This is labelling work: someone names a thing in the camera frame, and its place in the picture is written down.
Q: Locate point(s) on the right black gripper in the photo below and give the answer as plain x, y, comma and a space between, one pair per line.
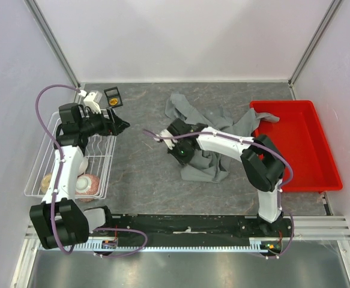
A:
184, 160

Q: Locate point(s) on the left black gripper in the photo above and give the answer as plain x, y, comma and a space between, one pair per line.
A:
112, 126

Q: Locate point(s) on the grey shirt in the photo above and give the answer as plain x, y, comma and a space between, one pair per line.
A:
211, 162

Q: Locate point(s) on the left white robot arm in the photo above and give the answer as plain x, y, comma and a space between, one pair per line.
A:
58, 221

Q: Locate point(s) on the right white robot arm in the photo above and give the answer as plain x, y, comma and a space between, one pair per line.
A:
261, 160

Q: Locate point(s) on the black box with brooch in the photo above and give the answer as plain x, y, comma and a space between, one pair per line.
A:
113, 97

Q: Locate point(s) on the white bowl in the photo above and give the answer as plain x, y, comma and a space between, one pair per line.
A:
83, 166

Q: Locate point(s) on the pink patterned bowl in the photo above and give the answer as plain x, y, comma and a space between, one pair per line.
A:
87, 186

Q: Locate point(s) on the beige bowl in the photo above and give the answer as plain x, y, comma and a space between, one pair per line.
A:
45, 182

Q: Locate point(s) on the red plastic bin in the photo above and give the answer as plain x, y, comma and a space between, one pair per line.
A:
300, 138

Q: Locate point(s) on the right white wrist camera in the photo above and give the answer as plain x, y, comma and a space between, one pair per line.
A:
167, 137

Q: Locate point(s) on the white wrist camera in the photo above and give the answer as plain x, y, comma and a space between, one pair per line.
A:
92, 100
167, 137

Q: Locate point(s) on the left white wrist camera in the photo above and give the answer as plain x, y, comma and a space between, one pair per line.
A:
92, 100

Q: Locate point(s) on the white wire dish rack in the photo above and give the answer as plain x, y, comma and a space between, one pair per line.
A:
99, 152

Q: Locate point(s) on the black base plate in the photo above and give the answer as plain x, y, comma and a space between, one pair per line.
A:
201, 229

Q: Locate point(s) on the grey slotted cable duct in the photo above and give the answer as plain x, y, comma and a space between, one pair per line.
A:
104, 246

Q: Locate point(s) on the left aluminium frame post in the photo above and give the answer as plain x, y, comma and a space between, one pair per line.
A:
52, 41

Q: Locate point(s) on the aluminium frame post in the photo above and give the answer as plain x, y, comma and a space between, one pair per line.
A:
314, 41
52, 41

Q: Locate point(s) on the right aluminium frame post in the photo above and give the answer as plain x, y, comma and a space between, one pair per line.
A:
314, 41

